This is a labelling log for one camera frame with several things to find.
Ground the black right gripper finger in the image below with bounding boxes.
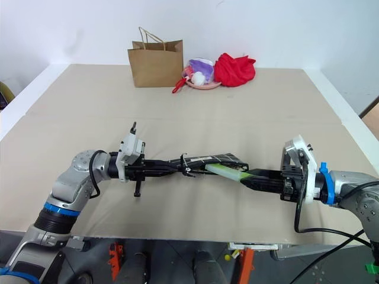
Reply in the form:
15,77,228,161
248,168,284,182
240,176,284,193

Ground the red plastic clip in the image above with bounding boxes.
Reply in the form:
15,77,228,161
172,76,191,95

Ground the beige table cover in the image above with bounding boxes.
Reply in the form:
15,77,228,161
0,63,371,247

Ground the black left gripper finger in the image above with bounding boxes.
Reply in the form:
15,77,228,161
145,169,197,179
144,160,187,172

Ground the green plastic part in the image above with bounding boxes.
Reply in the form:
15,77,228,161
364,261,379,276

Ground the purple and white pouch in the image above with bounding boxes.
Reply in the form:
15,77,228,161
187,57,215,85

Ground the green highlighter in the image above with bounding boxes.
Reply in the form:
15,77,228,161
205,163,256,182

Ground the yellow object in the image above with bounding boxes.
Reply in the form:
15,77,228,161
0,81,15,112

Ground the brown paper bag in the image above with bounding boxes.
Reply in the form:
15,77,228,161
127,26,185,88

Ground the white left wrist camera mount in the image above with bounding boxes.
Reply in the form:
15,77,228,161
114,131,146,183

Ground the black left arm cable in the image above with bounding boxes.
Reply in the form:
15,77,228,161
88,150,107,199

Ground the brown cardboard box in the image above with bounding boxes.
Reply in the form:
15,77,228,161
359,95,379,134

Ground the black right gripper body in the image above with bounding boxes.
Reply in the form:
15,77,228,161
280,147,309,203

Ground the red cloth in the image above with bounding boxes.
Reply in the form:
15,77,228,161
213,52,257,88

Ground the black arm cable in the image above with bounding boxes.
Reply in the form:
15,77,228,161
88,150,107,199
294,177,372,248

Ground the orange bracket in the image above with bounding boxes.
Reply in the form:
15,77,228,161
237,246,256,284
107,241,126,280

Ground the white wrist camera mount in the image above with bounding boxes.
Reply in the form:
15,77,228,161
284,134,320,205
114,131,146,183

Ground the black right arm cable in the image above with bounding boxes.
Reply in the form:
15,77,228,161
294,177,372,248

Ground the black grid pouch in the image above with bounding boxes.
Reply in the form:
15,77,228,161
168,152,250,179

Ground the pink plate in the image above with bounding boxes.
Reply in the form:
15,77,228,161
184,78,223,91

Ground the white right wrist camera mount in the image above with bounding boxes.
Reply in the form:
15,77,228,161
284,134,320,205

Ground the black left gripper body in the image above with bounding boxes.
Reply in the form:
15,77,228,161
124,159,148,198

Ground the thin black cable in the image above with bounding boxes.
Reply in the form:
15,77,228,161
288,230,365,284

